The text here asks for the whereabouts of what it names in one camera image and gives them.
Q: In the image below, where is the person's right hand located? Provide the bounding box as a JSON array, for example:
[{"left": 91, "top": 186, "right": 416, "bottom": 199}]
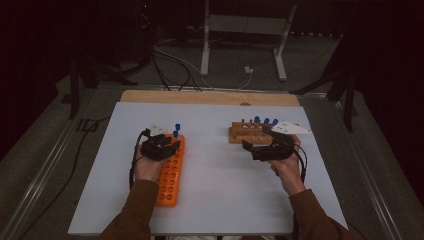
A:
[{"left": 268, "top": 134, "right": 307, "bottom": 197}]

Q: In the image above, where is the white table sheet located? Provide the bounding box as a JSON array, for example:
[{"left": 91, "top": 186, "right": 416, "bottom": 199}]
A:
[{"left": 67, "top": 101, "right": 350, "bottom": 236}]

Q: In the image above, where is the white metal stand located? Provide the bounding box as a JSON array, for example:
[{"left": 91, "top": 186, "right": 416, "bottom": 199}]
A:
[{"left": 200, "top": 0, "right": 298, "bottom": 82}]

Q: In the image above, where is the wooden test tube rack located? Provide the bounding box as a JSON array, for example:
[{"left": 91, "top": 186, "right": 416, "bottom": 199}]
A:
[{"left": 228, "top": 120, "right": 278, "bottom": 145}]

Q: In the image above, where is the person's left hand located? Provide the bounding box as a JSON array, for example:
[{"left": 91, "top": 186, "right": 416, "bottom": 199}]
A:
[{"left": 133, "top": 144, "right": 165, "bottom": 185}]

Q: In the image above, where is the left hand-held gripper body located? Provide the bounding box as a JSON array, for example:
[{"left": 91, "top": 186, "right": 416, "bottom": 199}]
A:
[{"left": 140, "top": 123, "right": 175, "bottom": 162}]

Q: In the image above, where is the right hand-held gripper black cable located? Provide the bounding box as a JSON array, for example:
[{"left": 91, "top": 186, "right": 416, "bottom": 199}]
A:
[{"left": 293, "top": 143, "right": 309, "bottom": 184}]

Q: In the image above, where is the left hand-held gripper black cable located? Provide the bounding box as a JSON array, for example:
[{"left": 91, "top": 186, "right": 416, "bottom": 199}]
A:
[{"left": 128, "top": 128, "right": 152, "bottom": 192}]

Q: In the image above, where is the bundle of floor cables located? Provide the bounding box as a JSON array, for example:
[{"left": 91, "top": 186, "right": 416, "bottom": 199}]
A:
[{"left": 151, "top": 38, "right": 214, "bottom": 93}]

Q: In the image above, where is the orange plastic tube rack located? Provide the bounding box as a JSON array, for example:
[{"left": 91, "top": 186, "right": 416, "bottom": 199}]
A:
[{"left": 154, "top": 133, "right": 186, "bottom": 208}]

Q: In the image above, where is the hand-held gripper black cable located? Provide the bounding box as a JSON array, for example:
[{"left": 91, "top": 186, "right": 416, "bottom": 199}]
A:
[
  {"left": 128, "top": 128, "right": 152, "bottom": 192},
  {"left": 293, "top": 143, "right": 309, "bottom": 184}
]

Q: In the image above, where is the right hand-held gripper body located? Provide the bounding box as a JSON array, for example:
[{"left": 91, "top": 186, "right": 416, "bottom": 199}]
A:
[{"left": 251, "top": 120, "right": 313, "bottom": 163}]

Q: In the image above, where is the black tripod stand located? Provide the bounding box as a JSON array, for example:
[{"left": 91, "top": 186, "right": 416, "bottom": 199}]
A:
[
  {"left": 67, "top": 54, "right": 139, "bottom": 120},
  {"left": 289, "top": 33, "right": 359, "bottom": 133}
]

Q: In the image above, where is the white plug cable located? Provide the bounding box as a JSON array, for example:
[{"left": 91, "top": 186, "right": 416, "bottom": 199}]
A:
[{"left": 237, "top": 71, "right": 253, "bottom": 91}]

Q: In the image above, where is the black floor cable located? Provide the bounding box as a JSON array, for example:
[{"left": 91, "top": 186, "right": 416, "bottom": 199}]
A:
[{"left": 16, "top": 116, "right": 113, "bottom": 240}]

